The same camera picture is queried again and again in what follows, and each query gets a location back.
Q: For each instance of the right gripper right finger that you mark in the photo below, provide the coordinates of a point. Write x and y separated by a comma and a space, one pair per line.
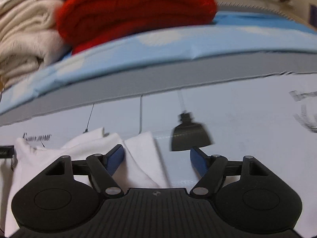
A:
211, 169

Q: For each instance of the red knitted garment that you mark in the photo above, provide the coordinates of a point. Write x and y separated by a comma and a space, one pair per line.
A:
84, 24

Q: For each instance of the printed light bed sheet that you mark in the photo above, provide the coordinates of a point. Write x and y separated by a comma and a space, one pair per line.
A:
271, 118

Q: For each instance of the light blue pillow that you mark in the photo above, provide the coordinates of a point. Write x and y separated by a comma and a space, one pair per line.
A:
231, 32

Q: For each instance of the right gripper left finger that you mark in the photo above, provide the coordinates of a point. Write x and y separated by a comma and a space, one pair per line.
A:
101, 170

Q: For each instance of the folded beige blanket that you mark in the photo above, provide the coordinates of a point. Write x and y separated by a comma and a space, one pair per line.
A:
30, 40

